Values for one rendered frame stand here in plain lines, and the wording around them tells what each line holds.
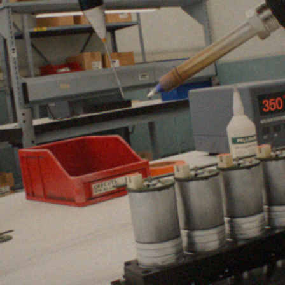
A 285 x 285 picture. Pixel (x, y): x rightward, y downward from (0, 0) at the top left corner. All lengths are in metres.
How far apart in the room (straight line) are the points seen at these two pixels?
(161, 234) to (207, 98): 0.53
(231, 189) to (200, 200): 0.02
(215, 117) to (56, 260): 0.44
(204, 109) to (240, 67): 5.57
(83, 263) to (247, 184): 0.14
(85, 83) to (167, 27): 3.34
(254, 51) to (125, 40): 1.38
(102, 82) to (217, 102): 2.27
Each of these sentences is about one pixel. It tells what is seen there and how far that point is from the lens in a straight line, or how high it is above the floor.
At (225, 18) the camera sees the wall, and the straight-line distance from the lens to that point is 6.50.
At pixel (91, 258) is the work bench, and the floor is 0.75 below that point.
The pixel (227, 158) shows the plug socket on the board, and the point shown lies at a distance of 0.32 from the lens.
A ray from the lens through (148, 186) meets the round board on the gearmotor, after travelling 0.29.
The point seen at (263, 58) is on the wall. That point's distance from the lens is 6.16.
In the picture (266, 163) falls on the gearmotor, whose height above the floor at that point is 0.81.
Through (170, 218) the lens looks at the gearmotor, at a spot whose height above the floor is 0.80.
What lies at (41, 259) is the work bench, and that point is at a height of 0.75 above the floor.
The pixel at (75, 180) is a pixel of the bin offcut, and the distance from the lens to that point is 0.59.
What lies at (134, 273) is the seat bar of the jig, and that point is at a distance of 0.30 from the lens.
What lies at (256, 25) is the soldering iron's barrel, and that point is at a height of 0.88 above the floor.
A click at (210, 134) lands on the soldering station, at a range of 0.81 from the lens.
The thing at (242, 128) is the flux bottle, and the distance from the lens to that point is 0.66.
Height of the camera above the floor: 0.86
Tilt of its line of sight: 5 degrees down
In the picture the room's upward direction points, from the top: 8 degrees counter-clockwise
